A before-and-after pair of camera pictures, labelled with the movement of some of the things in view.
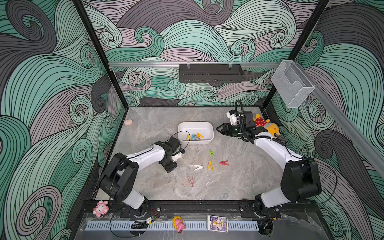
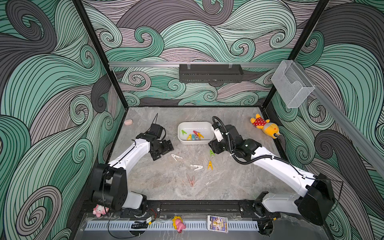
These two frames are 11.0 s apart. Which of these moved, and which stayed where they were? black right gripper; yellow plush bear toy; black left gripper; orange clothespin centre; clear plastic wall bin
Moved: black left gripper; black right gripper
Stayed: yellow plush bear toy; orange clothespin centre; clear plastic wall bin
